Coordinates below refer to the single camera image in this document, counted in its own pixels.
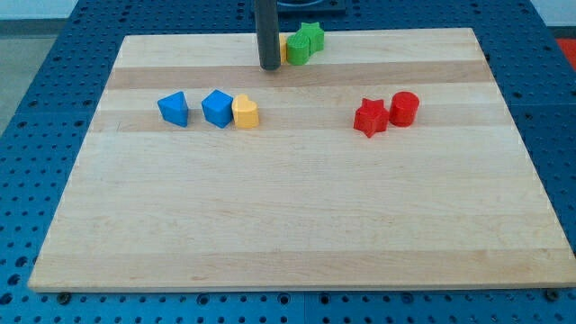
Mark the green star block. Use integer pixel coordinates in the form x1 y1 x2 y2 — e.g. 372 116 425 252
299 22 325 55

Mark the green heart-shaped block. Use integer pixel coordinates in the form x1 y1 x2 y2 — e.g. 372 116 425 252
286 32 310 66

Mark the wooden board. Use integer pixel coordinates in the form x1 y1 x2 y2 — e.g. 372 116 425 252
28 28 575 293

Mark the blue cube block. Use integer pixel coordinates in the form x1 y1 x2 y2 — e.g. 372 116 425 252
202 89 233 128

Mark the red star block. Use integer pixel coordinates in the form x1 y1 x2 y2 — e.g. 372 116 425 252
353 98 390 138

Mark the yellow hexagon block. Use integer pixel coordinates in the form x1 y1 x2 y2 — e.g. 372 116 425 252
279 34 287 65

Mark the red cylinder block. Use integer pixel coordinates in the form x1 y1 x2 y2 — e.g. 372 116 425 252
390 91 419 127

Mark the yellow heart block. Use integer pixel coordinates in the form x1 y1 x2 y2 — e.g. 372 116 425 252
231 94 259 129

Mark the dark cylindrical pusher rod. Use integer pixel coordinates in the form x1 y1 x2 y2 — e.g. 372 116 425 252
254 0 281 71

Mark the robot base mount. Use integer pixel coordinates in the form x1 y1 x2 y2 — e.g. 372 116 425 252
277 0 347 14

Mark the blue triangle block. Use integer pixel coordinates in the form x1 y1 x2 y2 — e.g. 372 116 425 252
157 91 188 128

